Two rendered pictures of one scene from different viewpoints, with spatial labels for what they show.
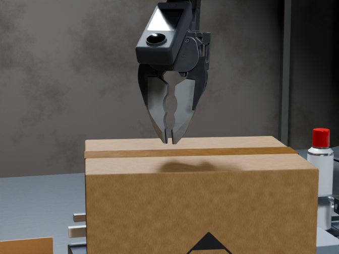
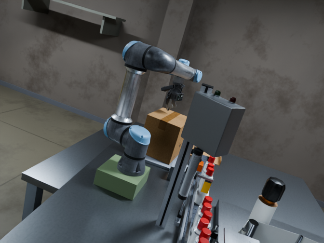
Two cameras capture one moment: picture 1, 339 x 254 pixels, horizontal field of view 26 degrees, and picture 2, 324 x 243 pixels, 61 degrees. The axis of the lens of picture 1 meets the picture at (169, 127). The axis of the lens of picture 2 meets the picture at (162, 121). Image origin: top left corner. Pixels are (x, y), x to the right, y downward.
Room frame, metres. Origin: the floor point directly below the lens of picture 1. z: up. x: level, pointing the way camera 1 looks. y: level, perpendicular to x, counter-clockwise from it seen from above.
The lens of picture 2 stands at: (1.67, -1.73, 1.65)
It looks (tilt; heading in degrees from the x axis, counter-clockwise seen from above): 18 degrees down; 112
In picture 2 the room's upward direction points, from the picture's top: 17 degrees clockwise
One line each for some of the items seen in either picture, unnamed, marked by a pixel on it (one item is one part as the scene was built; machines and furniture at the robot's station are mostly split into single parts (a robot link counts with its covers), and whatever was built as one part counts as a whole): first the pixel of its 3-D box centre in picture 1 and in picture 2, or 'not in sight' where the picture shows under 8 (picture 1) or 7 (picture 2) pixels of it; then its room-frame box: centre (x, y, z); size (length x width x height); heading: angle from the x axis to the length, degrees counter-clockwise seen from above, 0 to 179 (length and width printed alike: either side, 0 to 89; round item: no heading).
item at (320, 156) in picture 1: (319, 179); (206, 172); (1.43, -0.30, 0.98); 0.05 x 0.05 x 0.20
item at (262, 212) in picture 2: not in sight; (264, 207); (1.76, -0.47, 1.03); 0.09 x 0.09 x 0.30
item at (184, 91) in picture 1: (187, 109); (169, 105); (0.99, -0.02, 1.19); 0.06 x 0.03 x 0.09; 166
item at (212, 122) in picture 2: not in sight; (212, 123); (1.46, -0.74, 1.38); 0.17 x 0.10 x 0.19; 160
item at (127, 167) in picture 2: not in sight; (132, 160); (1.08, -0.54, 0.97); 0.15 x 0.15 x 0.10
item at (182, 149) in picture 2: not in sight; (182, 161); (1.38, -0.70, 1.17); 0.04 x 0.04 x 0.67; 15
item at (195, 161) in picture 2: not in sight; (190, 174); (1.46, -0.80, 1.18); 0.04 x 0.04 x 0.21
